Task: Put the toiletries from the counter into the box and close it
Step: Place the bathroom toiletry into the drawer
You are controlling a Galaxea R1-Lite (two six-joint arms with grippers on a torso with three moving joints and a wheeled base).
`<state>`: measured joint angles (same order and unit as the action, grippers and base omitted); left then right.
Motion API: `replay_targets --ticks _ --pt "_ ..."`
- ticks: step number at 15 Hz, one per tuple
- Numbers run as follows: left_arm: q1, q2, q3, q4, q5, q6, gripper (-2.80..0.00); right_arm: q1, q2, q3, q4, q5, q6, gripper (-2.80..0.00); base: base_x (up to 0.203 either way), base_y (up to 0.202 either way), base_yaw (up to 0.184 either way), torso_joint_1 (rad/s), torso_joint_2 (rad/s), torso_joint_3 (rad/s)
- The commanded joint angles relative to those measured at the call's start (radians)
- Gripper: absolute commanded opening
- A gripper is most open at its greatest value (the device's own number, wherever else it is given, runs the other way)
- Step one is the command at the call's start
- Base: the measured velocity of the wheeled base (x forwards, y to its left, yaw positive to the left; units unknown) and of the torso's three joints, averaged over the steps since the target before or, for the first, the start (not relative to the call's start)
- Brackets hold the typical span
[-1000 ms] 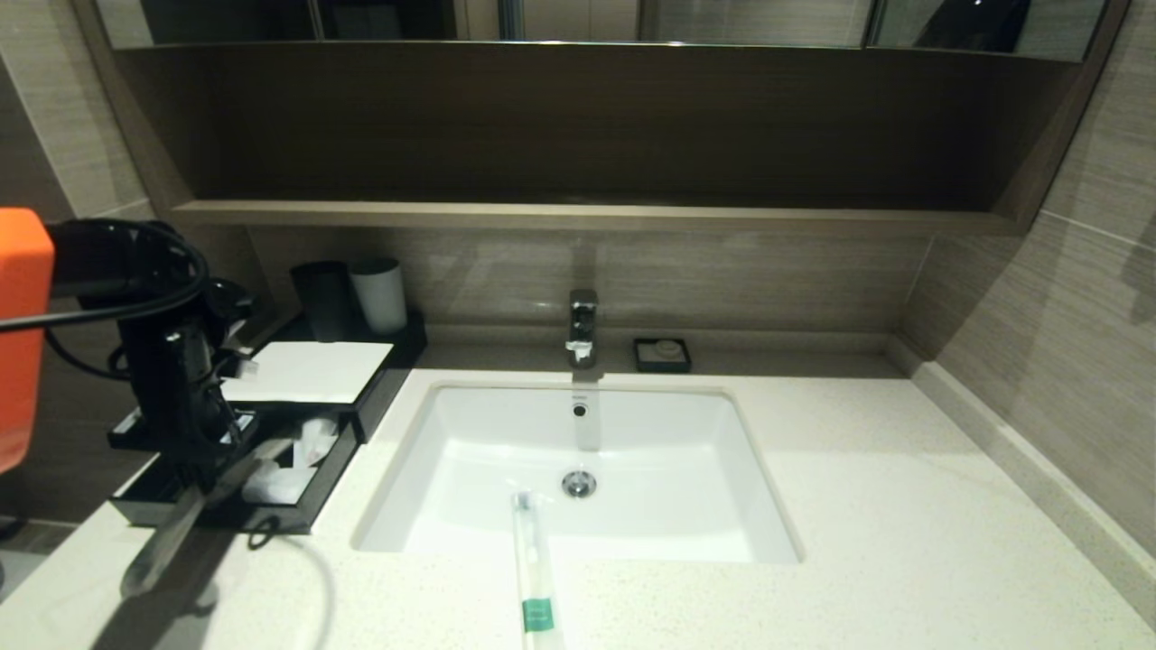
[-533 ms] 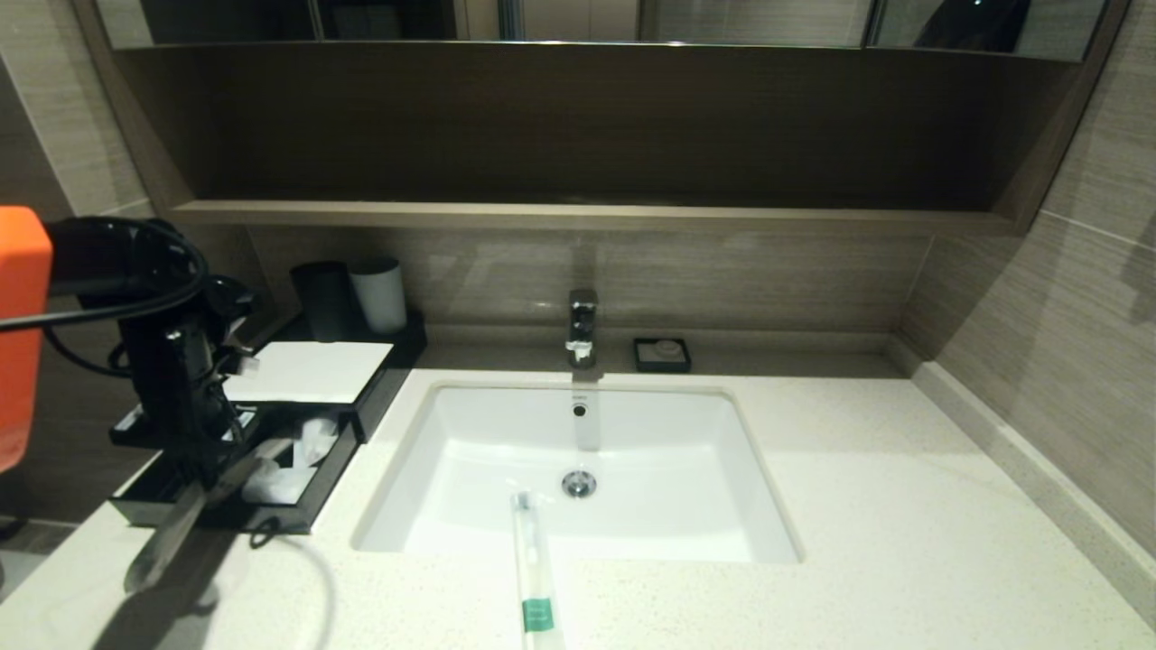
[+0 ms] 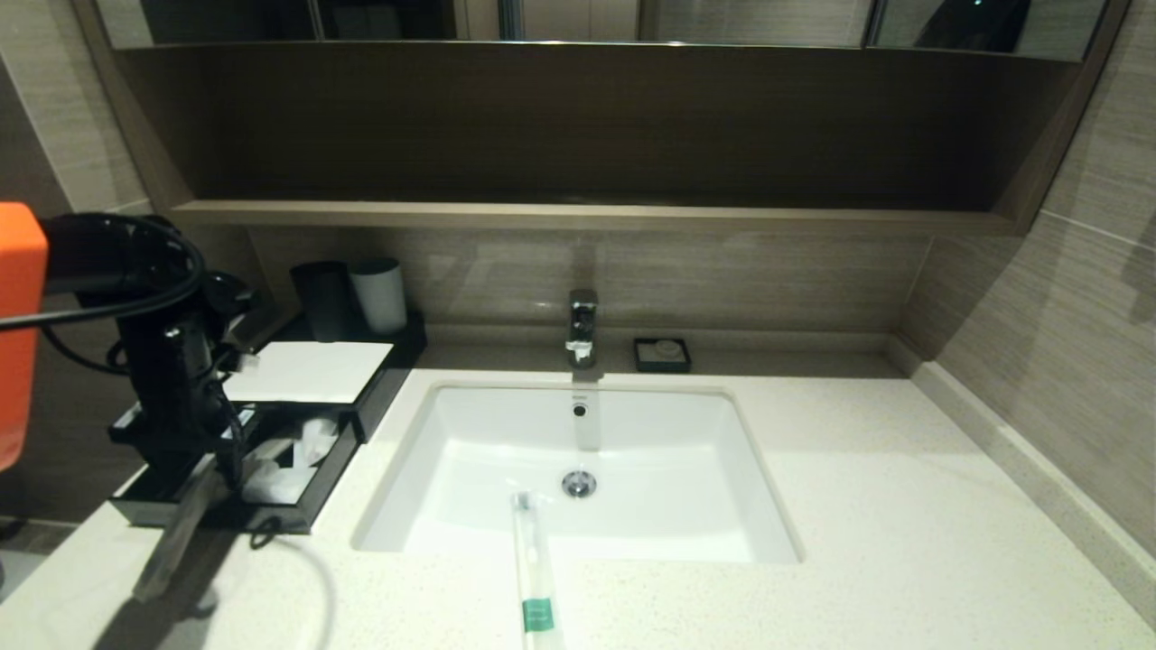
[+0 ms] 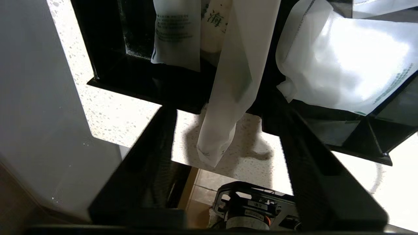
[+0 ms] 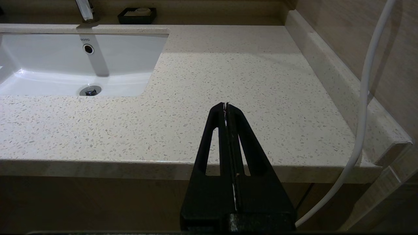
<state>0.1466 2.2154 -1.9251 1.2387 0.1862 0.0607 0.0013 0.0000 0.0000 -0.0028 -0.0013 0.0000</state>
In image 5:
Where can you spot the white ceramic sink basin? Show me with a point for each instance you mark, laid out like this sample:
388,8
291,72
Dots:
49,65

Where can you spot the black soap dish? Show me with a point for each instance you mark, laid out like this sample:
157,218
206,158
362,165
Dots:
136,19

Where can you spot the beige soap bar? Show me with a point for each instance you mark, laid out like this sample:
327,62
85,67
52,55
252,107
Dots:
139,12

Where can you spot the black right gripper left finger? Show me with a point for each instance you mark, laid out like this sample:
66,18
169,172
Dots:
202,202

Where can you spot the chrome sink drain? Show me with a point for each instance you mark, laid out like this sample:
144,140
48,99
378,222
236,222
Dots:
90,90

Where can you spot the chrome faucet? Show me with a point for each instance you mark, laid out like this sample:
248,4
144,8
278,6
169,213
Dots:
85,9

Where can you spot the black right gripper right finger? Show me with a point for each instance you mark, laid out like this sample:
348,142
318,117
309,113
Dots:
261,202

